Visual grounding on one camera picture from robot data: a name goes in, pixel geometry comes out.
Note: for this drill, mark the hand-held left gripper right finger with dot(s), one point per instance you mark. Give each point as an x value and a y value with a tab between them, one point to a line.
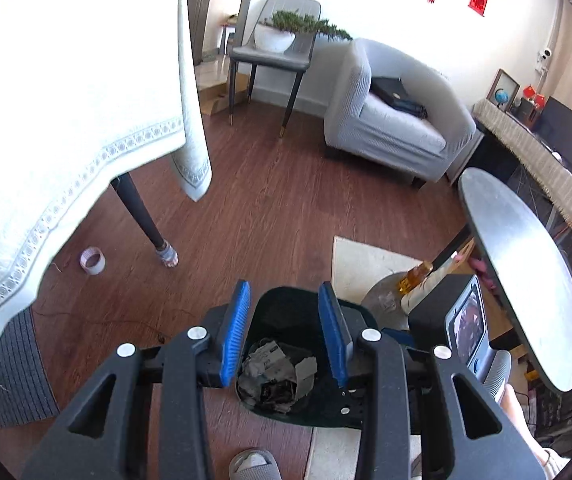
335	345

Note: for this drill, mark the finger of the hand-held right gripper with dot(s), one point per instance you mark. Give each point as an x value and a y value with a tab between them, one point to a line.
351	402
400	337

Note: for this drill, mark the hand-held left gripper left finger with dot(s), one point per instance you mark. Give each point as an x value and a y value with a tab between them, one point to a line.
233	340

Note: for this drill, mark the white paper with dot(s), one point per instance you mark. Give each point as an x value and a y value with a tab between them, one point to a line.
266	360

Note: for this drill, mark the black trash bin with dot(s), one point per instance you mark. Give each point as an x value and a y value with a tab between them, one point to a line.
286	310

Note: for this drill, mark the person's right forearm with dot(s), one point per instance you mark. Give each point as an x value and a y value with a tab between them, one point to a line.
516	412

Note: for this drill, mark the yellow label bottle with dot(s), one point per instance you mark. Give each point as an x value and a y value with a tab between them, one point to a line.
413	277

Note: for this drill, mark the round grey marble table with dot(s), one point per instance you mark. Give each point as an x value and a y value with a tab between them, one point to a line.
516	270

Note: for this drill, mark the grey slipper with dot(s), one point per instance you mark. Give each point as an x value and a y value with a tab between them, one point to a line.
256	465

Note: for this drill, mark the white tape roll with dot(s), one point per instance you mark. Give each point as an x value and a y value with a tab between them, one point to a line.
93	271

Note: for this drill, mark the black dining table leg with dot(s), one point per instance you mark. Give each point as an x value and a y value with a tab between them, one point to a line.
138	210

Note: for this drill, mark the beige lace desk cover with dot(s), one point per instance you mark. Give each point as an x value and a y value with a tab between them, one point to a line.
531	160

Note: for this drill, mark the grey door mat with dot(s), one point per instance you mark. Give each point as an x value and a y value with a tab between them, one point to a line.
21	370

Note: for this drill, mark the dark speaker box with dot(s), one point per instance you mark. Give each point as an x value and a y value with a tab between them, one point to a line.
527	112

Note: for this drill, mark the black bag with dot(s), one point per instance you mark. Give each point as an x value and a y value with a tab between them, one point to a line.
391	91

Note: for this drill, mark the small blue globe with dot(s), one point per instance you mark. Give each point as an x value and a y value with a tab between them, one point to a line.
502	97

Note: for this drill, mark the grey armchair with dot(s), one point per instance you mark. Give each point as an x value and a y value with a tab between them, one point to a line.
351	100

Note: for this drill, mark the black monitor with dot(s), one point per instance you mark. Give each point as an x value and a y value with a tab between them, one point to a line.
566	130

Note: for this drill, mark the flat brown cardboard box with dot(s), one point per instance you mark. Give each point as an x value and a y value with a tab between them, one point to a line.
213	105

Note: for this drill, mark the small red flags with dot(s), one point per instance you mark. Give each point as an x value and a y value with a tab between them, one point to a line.
535	94

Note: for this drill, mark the potted plant in white pot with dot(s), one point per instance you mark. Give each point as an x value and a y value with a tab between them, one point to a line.
273	40

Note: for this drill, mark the grey dining chair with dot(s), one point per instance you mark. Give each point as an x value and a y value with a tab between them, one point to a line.
278	2

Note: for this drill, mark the wooden picture frame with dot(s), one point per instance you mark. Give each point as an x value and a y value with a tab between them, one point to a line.
496	77

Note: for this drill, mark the white security camera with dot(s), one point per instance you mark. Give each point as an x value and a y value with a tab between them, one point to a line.
544	60

